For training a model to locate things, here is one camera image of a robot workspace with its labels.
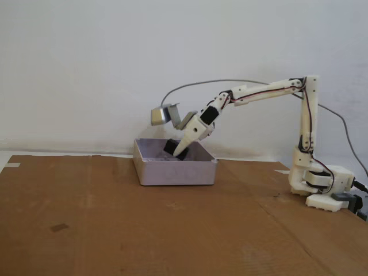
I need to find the grey table clamp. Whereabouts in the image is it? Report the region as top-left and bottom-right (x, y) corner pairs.
(331, 192), (368, 222)

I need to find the light grey plastic box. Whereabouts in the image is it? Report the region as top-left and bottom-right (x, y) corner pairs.
(133, 137), (219, 187)

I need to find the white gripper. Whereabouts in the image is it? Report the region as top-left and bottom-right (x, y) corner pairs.
(174, 105), (220, 158)

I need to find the black rectangular block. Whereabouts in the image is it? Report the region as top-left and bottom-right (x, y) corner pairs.
(163, 139), (190, 161)

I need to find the grey webcam mount bracket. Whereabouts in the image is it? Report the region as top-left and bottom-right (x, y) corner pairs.
(166, 102), (199, 131)

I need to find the black power cable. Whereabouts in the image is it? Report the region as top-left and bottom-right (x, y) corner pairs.
(352, 179), (368, 194)

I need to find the brown cardboard sheet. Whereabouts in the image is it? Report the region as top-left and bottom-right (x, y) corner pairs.
(0, 154), (368, 276)

